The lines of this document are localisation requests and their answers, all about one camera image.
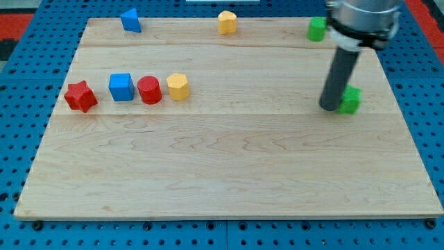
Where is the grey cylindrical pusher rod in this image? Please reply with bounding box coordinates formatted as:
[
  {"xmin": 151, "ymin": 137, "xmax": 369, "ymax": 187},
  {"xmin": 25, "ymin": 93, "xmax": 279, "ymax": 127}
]
[{"xmin": 318, "ymin": 47, "xmax": 360, "ymax": 111}]

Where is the red star block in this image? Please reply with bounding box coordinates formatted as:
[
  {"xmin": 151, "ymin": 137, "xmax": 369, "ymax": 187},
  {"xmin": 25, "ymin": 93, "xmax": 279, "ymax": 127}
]
[{"xmin": 64, "ymin": 81, "xmax": 98, "ymax": 113}]

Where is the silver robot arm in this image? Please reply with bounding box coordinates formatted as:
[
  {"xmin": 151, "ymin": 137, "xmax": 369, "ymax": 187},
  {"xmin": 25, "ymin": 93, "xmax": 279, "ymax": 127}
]
[{"xmin": 319, "ymin": 0, "xmax": 402, "ymax": 111}]

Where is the green star block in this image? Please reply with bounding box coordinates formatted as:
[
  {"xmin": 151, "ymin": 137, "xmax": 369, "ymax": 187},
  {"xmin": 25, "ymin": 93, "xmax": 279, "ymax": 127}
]
[{"xmin": 337, "ymin": 85, "xmax": 361, "ymax": 115}]

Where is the blue cube block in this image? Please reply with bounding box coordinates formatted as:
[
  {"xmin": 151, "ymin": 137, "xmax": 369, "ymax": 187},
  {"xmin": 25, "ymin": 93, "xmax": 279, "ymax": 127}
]
[{"xmin": 108, "ymin": 73, "xmax": 135, "ymax": 101}]

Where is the green cylinder block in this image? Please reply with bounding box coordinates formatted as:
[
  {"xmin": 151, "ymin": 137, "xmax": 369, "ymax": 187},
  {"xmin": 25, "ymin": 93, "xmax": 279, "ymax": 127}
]
[{"xmin": 307, "ymin": 17, "xmax": 327, "ymax": 42}]

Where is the yellow heart block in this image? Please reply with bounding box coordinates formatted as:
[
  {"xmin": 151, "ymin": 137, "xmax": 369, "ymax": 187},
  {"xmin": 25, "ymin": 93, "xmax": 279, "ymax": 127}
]
[{"xmin": 217, "ymin": 10, "xmax": 237, "ymax": 35}]

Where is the yellow hexagon block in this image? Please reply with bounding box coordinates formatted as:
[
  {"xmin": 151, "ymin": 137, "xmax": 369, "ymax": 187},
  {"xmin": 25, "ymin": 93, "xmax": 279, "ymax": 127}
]
[{"xmin": 166, "ymin": 73, "xmax": 190, "ymax": 101}]

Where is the wooden board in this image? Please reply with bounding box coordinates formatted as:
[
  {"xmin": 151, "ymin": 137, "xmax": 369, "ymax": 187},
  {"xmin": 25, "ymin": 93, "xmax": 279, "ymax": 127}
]
[{"xmin": 15, "ymin": 18, "xmax": 443, "ymax": 221}]

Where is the red cylinder block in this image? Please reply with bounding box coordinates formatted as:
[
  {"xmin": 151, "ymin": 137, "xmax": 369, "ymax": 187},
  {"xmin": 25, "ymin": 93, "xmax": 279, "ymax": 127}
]
[{"xmin": 137, "ymin": 76, "xmax": 162, "ymax": 105}]

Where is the blue triangle block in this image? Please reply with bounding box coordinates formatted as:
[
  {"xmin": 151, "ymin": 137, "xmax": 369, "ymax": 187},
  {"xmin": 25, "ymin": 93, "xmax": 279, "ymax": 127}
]
[{"xmin": 120, "ymin": 8, "xmax": 142, "ymax": 33}]

